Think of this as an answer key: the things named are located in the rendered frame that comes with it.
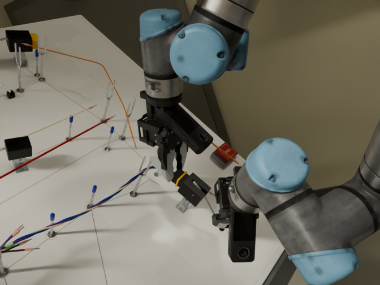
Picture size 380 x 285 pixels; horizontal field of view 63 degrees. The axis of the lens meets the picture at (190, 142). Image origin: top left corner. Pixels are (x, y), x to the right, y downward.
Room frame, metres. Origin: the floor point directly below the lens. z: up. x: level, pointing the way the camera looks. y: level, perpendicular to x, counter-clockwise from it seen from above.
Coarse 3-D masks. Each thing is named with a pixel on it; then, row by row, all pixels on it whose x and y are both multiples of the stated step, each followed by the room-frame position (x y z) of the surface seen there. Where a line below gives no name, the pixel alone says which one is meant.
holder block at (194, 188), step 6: (192, 174) 0.67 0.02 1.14; (186, 180) 0.65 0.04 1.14; (192, 180) 0.66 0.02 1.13; (198, 180) 0.66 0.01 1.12; (180, 186) 0.65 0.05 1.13; (186, 186) 0.64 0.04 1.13; (192, 186) 0.64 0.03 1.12; (204, 186) 0.65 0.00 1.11; (180, 192) 0.66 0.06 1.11; (186, 192) 0.65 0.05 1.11; (192, 192) 0.63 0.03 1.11; (198, 192) 0.63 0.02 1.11; (204, 192) 0.65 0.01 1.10; (186, 198) 0.65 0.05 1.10; (192, 198) 0.64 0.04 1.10; (198, 198) 0.63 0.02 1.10; (192, 204) 0.65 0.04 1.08
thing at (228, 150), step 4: (224, 144) 0.86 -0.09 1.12; (220, 148) 0.84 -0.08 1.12; (224, 148) 0.84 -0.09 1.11; (228, 148) 0.85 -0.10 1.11; (232, 148) 0.85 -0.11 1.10; (216, 152) 0.83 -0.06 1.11; (220, 152) 0.83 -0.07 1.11; (228, 152) 0.84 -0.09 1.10; (232, 152) 0.84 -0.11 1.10; (236, 152) 0.84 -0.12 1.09; (220, 156) 0.83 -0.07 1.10; (224, 156) 0.82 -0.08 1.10; (232, 156) 0.83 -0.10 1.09; (224, 160) 0.82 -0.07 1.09; (228, 160) 0.81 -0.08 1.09
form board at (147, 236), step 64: (0, 64) 0.92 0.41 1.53; (64, 64) 0.99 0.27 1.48; (128, 64) 1.08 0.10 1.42; (0, 128) 0.74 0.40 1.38; (64, 128) 0.79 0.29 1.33; (128, 128) 0.85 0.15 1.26; (0, 192) 0.62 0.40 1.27; (64, 192) 0.65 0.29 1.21; (128, 192) 0.69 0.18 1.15; (64, 256) 0.54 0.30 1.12; (128, 256) 0.57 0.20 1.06; (192, 256) 0.60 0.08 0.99; (256, 256) 0.63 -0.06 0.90
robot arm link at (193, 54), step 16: (208, 0) 0.41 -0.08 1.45; (224, 0) 0.40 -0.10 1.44; (240, 0) 0.40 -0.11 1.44; (256, 0) 0.41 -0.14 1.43; (192, 16) 0.43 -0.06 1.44; (208, 16) 0.41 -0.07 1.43; (224, 16) 0.40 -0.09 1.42; (240, 16) 0.40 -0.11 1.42; (192, 32) 0.39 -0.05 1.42; (208, 32) 0.39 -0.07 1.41; (224, 32) 0.41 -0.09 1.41; (240, 32) 0.42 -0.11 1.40; (176, 48) 0.40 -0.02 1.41; (192, 48) 0.40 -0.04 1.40; (208, 48) 0.39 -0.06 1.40; (224, 48) 0.39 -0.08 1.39; (176, 64) 0.41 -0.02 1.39; (192, 64) 0.40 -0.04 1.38; (208, 64) 0.39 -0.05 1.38; (224, 64) 0.40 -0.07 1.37; (192, 80) 0.40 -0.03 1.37; (208, 80) 0.40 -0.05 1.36
